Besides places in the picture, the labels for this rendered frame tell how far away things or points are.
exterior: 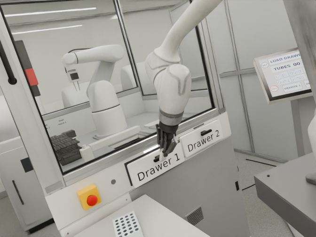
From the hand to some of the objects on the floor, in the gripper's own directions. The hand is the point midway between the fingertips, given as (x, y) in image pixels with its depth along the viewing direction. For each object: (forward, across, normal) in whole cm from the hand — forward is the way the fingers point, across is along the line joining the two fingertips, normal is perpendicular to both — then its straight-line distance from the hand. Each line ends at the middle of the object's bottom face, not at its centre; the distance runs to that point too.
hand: (163, 154), depth 98 cm
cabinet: (+109, -6, -4) cm, 109 cm away
